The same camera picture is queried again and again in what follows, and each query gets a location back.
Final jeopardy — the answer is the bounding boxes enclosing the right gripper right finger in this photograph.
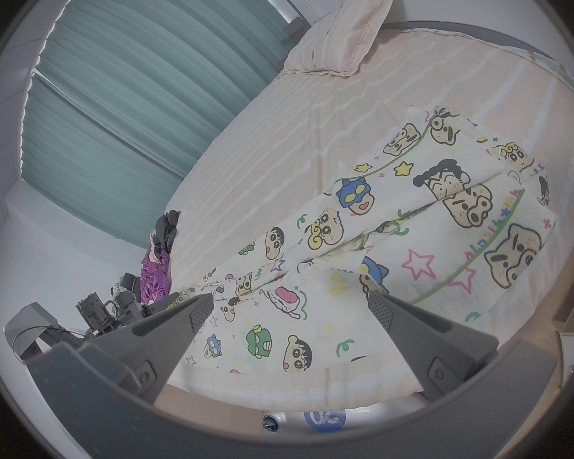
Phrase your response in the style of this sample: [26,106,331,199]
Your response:
[367,291,499,403]

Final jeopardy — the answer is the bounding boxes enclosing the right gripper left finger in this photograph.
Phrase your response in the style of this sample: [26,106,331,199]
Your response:
[79,294,214,403]

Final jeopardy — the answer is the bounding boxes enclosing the white printed pyjama top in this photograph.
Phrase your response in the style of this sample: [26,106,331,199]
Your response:
[165,106,558,374]

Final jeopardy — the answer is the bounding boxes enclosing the pile of clothes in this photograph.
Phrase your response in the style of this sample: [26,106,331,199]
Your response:
[140,210,181,306]

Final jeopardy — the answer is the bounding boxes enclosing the bed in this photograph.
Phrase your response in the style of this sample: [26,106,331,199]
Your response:
[160,0,574,412]

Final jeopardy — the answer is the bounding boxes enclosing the blue-green curtain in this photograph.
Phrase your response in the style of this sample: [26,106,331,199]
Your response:
[33,0,292,178]
[18,72,185,247]

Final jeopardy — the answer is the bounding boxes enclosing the pale pink pillow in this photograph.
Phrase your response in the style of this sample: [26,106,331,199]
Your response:
[283,0,395,77]

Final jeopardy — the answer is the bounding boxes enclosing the grey bedside table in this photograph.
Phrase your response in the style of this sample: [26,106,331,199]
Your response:
[286,17,309,43]

